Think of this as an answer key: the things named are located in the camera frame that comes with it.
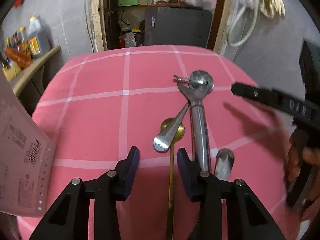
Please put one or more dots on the grey cabinet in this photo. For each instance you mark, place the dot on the grey cabinet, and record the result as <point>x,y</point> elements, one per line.
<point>180,27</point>

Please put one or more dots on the shelf of bottles and packets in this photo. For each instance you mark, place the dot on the shelf of bottles and packets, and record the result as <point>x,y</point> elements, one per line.
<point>37,63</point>

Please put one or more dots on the steel ice cream scoop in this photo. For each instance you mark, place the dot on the steel ice cream scoop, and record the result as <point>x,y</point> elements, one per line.
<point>200,130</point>

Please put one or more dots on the white perforated utensil basket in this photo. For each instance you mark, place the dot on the white perforated utensil basket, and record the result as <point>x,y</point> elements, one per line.
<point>20,155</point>

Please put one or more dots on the brown wooden door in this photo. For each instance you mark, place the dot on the brown wooden door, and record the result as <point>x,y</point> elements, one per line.
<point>112,12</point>

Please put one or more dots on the dark sauce bottle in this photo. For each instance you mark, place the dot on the dark sauce bottle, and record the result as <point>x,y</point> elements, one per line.
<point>15,39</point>

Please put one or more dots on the large cooking oil bottle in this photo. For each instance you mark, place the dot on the large cooking oil bottle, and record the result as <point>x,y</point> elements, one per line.
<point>37,40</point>

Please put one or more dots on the green box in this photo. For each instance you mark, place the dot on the green box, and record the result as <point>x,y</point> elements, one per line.
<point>128,1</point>

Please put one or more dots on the pink checkered tablecloth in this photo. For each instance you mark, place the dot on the pink checkered tablecloth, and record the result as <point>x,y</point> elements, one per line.
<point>100,120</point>

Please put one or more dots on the red white plastic bag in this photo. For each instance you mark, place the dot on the red white plastic bag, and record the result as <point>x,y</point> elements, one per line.
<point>127,40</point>

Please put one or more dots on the person's right hand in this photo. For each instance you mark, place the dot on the person's right hand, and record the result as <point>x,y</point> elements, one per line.
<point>293,160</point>

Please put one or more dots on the yellow cap sauce bottle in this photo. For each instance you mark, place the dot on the yellow cap sauce bottle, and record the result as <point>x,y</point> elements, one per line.
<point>23,34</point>

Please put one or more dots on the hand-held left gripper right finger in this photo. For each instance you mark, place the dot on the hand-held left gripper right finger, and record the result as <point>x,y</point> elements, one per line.
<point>186,177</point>

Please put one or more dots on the steel spoon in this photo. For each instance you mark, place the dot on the steel spoon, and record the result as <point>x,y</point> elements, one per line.
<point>223,162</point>

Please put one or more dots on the gold spoon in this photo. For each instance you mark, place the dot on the gold spoon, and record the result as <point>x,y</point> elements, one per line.
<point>171,175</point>

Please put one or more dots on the orange snack packet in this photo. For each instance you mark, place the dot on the orange snack packet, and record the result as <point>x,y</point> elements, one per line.
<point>16,57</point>

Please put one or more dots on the white pot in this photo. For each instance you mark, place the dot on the white pot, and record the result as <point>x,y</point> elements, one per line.
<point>193,2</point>

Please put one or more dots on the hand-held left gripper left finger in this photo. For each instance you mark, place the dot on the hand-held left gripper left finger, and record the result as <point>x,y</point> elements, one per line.
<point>131,172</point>

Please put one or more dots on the cream door frame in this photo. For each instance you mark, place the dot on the cream door frame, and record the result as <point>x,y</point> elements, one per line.
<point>96,17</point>

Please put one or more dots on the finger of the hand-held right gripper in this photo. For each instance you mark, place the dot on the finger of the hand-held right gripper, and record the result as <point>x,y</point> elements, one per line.
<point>262,96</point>

